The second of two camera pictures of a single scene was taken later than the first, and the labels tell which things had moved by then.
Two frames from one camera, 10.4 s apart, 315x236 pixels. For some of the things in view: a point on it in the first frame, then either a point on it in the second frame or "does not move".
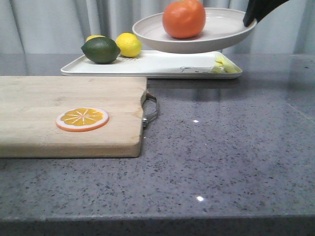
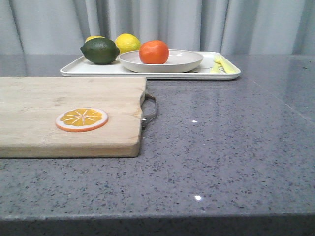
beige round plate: [222, 26] to [178, 61]
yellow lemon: [130, 44] does not move
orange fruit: [184, 18] to [154, 52]
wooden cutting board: [29, 106] does not move
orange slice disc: [79, 119] does not move
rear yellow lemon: [92, 36] does not move
